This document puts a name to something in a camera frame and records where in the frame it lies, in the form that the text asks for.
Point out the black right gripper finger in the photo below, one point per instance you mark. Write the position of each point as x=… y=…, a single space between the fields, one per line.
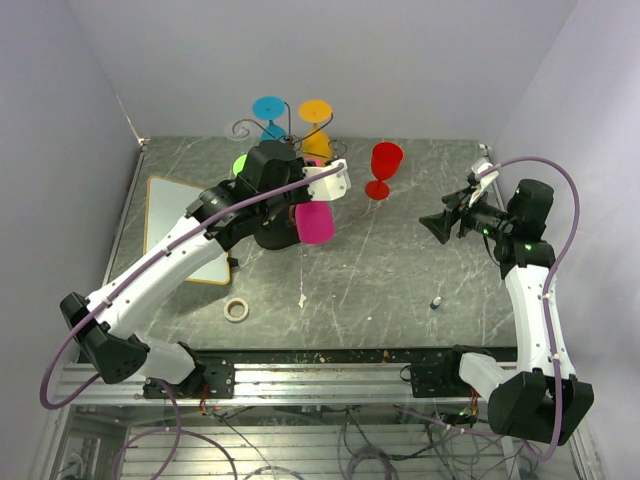
x=458 y=199
x=440 y=225

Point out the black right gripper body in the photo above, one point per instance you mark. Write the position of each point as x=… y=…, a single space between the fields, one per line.
x=485 y=218

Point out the red plastic wine glass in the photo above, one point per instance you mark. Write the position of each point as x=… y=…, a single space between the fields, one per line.
x=385 y=162

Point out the pink plastic wine glass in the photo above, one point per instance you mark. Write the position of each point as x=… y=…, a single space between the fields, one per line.
x=314 y=222

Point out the orange plastic wine glass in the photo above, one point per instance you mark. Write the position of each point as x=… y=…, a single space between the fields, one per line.
x=315 y=143

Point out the blue plastic wine glass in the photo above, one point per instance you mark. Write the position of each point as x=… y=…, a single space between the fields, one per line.
x=270 y=109

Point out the green plastic wine glass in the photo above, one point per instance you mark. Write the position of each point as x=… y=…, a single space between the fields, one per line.
x=238 y=165

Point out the clear wine glass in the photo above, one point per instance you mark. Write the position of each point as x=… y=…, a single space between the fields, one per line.
x=238 y=131

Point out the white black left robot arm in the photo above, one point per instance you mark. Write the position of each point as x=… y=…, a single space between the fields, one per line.
x=274 y=178

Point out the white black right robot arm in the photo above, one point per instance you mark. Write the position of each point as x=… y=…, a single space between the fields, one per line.
x=541 y=400

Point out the small blue-capped bottle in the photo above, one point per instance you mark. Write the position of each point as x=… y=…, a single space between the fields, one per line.
x=435 y=303

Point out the masking tape roll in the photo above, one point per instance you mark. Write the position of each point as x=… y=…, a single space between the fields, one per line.
x=236 y=310

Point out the yellow-framed whiteboard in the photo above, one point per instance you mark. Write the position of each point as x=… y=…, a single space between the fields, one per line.
x=166 y=203

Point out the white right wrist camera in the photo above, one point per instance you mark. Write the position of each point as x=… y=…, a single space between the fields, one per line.
x=484 y=173

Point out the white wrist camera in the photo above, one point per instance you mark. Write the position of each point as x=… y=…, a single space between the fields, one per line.
x=484 y=173
x=330 y=182

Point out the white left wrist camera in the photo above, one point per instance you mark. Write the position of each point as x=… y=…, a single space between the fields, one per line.
x=330 y=182

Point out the copper wire wine glass rack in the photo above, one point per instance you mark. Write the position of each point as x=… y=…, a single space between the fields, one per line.
x=280 y=232

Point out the aluminium mounting rail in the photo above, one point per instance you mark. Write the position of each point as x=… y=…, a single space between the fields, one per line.
x=245 y=384

